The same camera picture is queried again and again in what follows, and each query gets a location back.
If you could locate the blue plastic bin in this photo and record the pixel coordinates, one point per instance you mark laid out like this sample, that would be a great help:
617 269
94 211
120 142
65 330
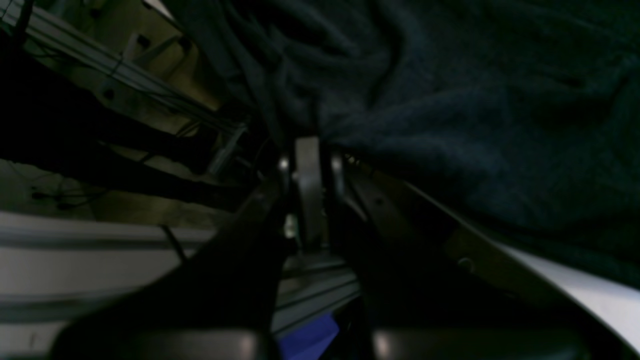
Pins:
310 341

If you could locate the black t-shirt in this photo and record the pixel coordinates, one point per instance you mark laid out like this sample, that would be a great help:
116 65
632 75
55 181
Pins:
521 114

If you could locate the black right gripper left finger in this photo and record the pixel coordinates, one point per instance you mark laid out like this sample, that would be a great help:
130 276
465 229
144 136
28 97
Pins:
219 303

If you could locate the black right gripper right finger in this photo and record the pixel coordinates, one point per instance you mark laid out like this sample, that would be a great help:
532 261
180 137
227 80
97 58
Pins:
419 305

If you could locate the aluminium frame rail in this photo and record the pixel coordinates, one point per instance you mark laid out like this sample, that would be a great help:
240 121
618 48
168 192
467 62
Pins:
53 270

